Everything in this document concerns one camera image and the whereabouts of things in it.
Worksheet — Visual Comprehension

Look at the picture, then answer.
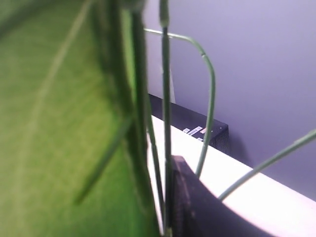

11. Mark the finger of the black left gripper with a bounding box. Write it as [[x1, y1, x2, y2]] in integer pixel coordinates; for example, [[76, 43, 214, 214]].
[[172, 156, 271, 237]]

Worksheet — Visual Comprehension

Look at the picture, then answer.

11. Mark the red artificial anthurium flower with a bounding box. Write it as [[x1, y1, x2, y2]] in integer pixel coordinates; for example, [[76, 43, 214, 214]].
[[0, 0, 316, 237]]

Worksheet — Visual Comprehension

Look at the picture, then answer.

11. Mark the black box at wall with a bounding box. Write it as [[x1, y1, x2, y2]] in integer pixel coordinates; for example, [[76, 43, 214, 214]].
[[149, 94, 230, 155]]

